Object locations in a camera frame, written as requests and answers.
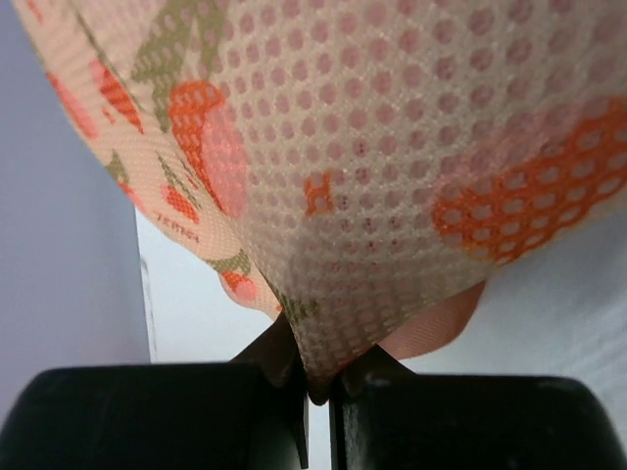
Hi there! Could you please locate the peach floral mesh laundry bag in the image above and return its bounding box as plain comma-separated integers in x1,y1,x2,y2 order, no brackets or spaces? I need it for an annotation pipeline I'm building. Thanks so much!
14,1,626,401

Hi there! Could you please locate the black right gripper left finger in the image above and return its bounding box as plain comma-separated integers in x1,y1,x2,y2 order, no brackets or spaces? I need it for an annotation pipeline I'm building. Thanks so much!
1,320,309,469

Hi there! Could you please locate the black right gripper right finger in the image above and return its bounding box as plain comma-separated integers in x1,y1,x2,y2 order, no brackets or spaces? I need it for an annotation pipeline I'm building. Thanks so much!
329,347,626,470

